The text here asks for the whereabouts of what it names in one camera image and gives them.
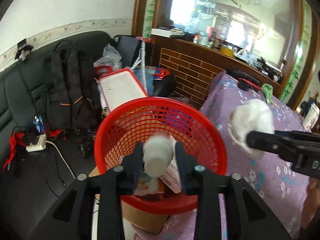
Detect white medicine box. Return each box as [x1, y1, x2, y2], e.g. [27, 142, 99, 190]
[159, 158, 182, 194]

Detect white plastic bottle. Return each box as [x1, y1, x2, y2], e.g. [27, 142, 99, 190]
[143, 134, 176, 177]

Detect white cartoon paper cup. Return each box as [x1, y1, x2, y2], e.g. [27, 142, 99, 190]
[302, 103, 319, 129]

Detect purple floral tablecloth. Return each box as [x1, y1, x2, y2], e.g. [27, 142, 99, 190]
[133, 72, 309, 239]

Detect green cloth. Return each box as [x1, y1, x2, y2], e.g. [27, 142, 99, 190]
[261, 83, 273, 104]

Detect black leather sofa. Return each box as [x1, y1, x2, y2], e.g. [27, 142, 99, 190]
[0, 30, 116, 240]

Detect cardboard box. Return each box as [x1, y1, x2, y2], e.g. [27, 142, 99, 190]
[88, 167, 170, 235]

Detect black and red tool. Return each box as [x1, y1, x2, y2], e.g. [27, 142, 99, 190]
[227, 69, 261, 92]

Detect white power strip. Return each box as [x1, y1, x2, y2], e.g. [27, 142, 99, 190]
[25, 134, 47, 152]

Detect red plastic mesh basket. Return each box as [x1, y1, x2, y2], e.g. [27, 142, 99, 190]
[94, 97, 227, 215]

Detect black backpack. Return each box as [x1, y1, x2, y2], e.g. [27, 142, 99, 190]
[43, 41, 101, 134]

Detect brick pattern wooden counter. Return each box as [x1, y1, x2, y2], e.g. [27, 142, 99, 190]
[152, 35, 280, 109]

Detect red framed white board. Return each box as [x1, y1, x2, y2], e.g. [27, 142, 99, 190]
[97, 69, 148, 115]

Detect clear plastic bag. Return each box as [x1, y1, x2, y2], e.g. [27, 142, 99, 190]
[93, 44, 122, 71]

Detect black shopping bag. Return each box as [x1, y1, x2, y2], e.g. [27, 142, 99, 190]
[113, 35, 142, 68]

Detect black wall clip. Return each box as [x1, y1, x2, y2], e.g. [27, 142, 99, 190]
[15, 38, 34, 61]

